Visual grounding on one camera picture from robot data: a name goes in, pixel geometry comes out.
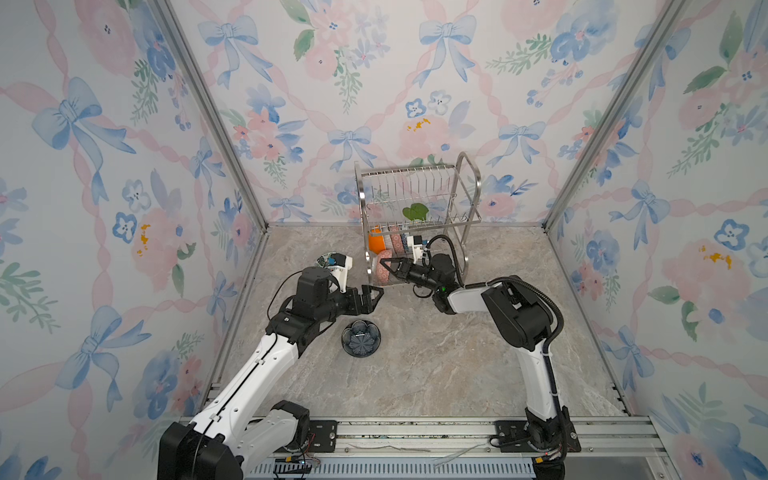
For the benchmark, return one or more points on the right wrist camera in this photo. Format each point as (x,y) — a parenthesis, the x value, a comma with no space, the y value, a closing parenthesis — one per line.
(420,250)

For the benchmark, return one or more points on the green leaf pattern bowl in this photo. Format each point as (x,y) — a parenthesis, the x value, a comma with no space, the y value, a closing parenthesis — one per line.
(326,260)

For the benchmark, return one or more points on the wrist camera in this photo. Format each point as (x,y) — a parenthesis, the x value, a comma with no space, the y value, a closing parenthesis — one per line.
(341,269)
(420,250)

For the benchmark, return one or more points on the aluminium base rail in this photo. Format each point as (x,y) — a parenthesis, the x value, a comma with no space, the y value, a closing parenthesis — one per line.
(475,448)

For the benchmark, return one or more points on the black white floral bowl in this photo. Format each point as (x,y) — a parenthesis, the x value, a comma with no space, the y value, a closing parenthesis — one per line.
(384,267)
(397,243)

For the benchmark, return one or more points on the dark blue flower bowl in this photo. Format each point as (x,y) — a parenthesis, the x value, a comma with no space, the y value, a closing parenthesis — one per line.
(361,338)

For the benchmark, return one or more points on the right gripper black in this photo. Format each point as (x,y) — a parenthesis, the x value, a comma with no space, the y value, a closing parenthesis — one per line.
(405,270)

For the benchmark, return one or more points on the green leaf-shaped dish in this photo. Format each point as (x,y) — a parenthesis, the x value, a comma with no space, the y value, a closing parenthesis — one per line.
(416,212)

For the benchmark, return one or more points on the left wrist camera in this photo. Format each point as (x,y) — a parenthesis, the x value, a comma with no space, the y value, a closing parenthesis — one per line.
(341,269)

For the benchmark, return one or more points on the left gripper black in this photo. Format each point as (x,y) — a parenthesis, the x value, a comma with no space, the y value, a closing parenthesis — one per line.
(366,305)

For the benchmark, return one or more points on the white bowl orange outside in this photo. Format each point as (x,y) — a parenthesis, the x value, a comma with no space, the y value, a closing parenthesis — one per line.
(376,241)

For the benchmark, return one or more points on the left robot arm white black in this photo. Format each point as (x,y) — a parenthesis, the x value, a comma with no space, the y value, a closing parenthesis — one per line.
(224,441)

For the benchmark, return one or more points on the black white floral bowl front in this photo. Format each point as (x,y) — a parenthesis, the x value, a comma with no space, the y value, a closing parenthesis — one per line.
(384,267)

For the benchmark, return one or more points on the stainless steel dish rack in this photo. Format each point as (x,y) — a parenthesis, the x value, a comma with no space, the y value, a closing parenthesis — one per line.
(403,207)

